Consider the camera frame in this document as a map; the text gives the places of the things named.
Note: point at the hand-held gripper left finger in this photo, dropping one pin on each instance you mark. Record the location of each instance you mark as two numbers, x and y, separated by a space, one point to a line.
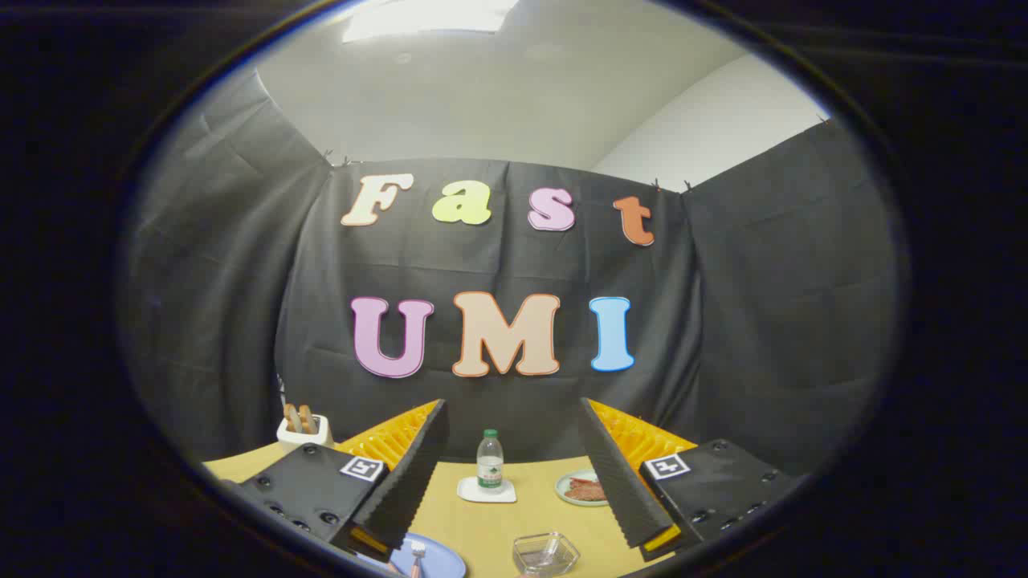
414 474

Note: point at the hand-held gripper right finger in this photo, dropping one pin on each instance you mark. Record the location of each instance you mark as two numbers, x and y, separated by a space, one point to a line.
614 474

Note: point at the sliced meat with vegetables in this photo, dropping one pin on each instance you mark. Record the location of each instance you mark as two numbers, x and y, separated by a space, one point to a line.
586 490

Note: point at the pale green food plate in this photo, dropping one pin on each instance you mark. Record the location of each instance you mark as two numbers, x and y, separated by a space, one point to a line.
564 486

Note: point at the white square coaster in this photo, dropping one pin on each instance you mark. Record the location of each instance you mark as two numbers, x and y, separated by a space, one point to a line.
474 492

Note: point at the clear water bottle green cap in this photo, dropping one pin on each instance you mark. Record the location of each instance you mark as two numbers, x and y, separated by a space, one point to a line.
490 461

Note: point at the blue round plate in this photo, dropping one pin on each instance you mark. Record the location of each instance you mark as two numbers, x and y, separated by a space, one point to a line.
442 558

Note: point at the clear glass container with rack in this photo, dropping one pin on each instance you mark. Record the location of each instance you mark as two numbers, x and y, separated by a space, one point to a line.
546 555

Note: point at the cream toaster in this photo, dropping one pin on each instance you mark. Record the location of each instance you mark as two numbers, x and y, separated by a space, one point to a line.
305 438

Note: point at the toast bread slice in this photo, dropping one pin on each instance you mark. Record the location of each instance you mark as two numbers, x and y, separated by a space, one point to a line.
291 419
307 418

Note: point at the ceiling light panel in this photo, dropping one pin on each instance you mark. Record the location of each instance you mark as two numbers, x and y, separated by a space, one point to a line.
426 16

